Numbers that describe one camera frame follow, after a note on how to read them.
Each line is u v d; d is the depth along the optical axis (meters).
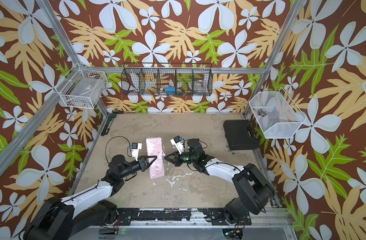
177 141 0.74
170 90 0.94
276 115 0.84
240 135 1.01
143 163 0.71
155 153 0.77
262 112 0.84
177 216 0.75
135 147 0.73
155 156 0.78
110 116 1.18
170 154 0.78
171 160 0.77
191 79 0.99
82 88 0.85
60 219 0.41
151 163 0.76
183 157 0.72
